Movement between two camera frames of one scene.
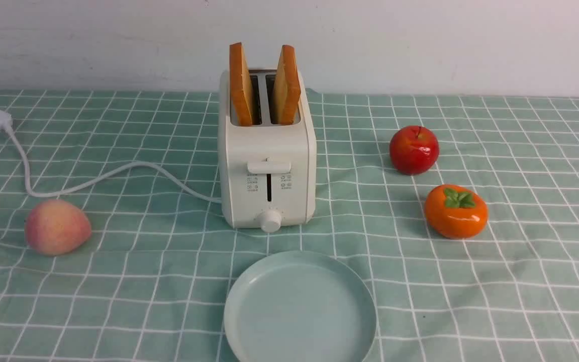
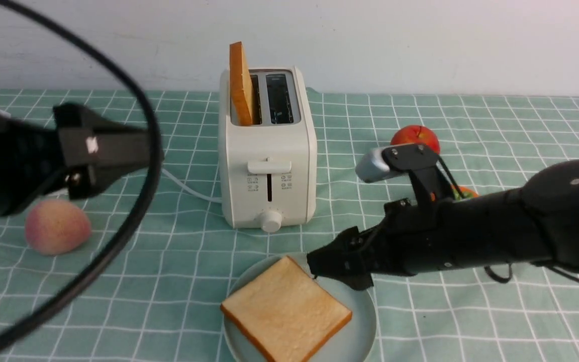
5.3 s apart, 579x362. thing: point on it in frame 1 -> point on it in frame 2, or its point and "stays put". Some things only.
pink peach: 54,227 stays put
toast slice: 241,100 stays put
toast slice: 287,88 -> 286,313
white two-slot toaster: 268,149 stays put
